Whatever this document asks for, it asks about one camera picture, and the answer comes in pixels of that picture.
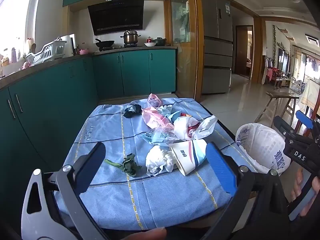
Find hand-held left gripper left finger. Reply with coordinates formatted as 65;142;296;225
21;142;110;240

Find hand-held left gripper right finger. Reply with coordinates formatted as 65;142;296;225
205;142;292;240

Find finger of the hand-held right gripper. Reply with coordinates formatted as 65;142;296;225
295;110;320;143
273;116;300;143

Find white waste bin with liner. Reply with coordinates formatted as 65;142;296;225
234;122;292;174

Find clear blue snack wrapper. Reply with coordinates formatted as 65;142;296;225
140;127;175;146

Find person's right hand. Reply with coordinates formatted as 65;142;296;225
291;167;320;217

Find person's left hand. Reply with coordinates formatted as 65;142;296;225
119;227;167;240

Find dining table with cream cloth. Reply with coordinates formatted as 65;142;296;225
300;79;320;110

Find wooden bench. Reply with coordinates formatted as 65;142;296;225
254;91;300;128

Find white low fence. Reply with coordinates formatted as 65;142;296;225
289;77;307;95

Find striped white paper cup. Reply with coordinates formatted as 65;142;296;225
169;139;208;177

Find wilted green leaf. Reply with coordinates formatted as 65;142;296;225
104;154;142;178

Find wooden chairs with red clothes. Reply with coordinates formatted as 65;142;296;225
262;55;284;89

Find white plastic bag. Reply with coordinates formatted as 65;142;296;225
174;115;218;141

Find crumpled white tissue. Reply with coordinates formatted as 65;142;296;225
145;145;179;176

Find crumpled black bag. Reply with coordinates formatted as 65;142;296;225
123;104;142;118

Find blue checked tablecloth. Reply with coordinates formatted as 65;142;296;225
54;97;244;230

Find ceiling air vent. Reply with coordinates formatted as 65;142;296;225
305;34;320;48

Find pink plastic bag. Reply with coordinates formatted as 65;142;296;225
141;107;173;130

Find green vine garland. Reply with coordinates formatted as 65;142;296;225
272;25;278;67

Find brown interior door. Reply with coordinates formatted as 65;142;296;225
235;25;254;79

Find small pink wrapper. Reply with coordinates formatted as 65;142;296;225
147;93;163;108

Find grey refrigerator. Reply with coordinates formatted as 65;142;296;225
200;0;233;95

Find white dish rack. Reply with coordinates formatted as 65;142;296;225
26;37;67;65

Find wooden framed glass door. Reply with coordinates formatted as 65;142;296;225
164;0;203;103

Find black wok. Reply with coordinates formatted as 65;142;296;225
94;38;115;48

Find white countertop appliance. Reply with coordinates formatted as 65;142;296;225
60;34;76;57

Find steel cooking pot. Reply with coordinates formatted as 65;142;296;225
120;29;141;46

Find black range hood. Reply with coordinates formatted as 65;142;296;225
87;0;145;36

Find kitchen window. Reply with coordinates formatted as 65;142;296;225
0;0;42;75

